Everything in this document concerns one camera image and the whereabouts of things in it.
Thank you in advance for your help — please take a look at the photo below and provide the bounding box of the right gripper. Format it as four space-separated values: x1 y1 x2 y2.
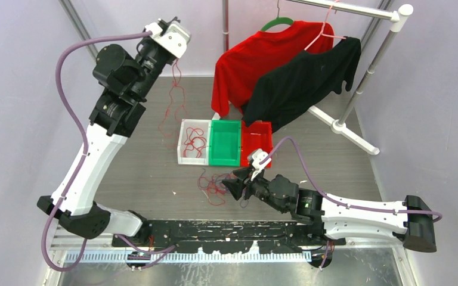
222 165 287 213

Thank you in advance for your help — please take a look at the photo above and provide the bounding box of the cable pile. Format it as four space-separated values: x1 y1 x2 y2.
196 169 249 209

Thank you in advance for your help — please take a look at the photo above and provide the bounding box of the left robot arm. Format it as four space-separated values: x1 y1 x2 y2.
37 32 177 246

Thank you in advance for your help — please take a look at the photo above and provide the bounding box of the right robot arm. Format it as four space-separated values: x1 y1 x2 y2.
222 167 437 253

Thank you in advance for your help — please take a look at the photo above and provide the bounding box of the green plastic bin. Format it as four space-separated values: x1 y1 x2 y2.
209 120 242 166

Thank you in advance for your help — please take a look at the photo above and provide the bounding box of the red plastic bin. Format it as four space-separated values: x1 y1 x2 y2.
240 122 273 167

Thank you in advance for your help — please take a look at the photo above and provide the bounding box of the white plastic bin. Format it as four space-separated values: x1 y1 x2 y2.
177 119 212 166

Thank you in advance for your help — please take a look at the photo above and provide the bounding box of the black t-shirt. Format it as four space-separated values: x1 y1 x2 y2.
242 37 361 132

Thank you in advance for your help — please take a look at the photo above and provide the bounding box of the red t-shirt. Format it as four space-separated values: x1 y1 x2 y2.
211 21 335 117

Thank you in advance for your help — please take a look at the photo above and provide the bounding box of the white clothes rack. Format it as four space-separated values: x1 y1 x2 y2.
213 0 414 156

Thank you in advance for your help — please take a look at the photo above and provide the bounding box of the pink clothes hanger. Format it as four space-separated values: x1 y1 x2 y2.
304 0 346 51

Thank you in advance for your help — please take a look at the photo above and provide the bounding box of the green clothes hanger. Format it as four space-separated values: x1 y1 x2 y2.
260 0 295 32

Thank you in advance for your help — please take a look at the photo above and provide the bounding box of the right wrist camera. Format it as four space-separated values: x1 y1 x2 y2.
247 148 271 181

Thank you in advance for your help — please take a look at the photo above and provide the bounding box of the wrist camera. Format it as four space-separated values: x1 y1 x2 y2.
146 17 191 59
247 148 271 181

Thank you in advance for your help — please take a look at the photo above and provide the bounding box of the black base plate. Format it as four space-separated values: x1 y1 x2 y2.
112 220 327 254

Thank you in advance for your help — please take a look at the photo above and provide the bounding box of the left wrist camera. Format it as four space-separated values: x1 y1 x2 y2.
146 17 191 59

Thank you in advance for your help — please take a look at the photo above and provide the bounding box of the white cable duct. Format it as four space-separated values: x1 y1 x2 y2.
80 249 312 263

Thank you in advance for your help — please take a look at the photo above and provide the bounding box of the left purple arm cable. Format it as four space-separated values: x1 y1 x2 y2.
41 23 163 273

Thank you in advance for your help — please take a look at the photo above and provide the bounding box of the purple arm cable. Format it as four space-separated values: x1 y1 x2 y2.
41 23 163 273
259 136 444 224

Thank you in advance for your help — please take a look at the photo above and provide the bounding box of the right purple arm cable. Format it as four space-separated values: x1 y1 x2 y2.
259 136 444 224

